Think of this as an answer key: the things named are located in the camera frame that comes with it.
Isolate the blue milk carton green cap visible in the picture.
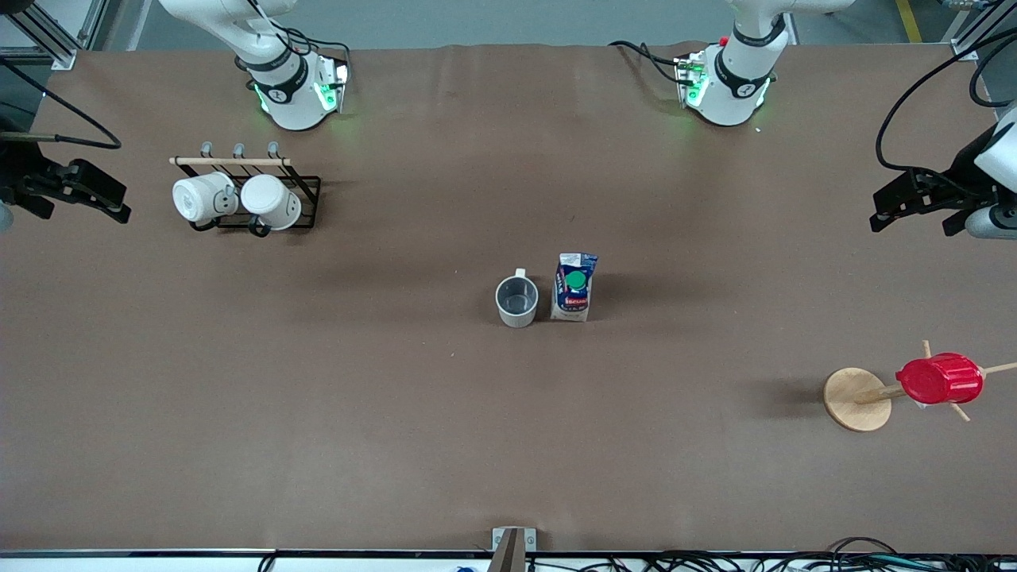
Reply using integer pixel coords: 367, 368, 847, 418
550, 253, 599, 323

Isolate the grey mug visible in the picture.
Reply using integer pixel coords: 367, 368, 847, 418
495, 268, 539, 329

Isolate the red plastic cup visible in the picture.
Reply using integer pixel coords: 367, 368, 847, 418
895, 353, 984, 406

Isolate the white mug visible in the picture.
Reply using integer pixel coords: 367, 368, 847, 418
240, 175, 303, 238
172, 172, 239, 225

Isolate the wooden mug tree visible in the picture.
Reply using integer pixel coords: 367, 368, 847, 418
823, 340, 1017, 433

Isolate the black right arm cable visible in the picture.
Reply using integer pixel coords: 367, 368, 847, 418
0, 56, 122, 151

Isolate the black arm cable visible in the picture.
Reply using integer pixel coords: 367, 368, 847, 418
875, 28, 1017, 177
0, 56, 122, 151

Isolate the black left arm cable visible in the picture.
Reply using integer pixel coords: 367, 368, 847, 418
875, 28, 1017, 177

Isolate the aluminium frame profile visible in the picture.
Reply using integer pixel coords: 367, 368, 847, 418
945, 0, 1017, 63
0, 0, 108, 71

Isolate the black wire mug rack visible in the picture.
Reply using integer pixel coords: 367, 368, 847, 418
169, 141, 323, 238

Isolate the black base cable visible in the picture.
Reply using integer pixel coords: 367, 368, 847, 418
241, 0, 351, 69
609, 40, 686, 85

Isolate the metal base connector bracket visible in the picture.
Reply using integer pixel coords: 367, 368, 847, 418
316, 57, 351, 114

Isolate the black cable bundle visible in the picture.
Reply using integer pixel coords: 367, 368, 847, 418
524, 537, 1017, 572

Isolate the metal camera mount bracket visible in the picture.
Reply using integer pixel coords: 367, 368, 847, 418
491, 527, 537, 572

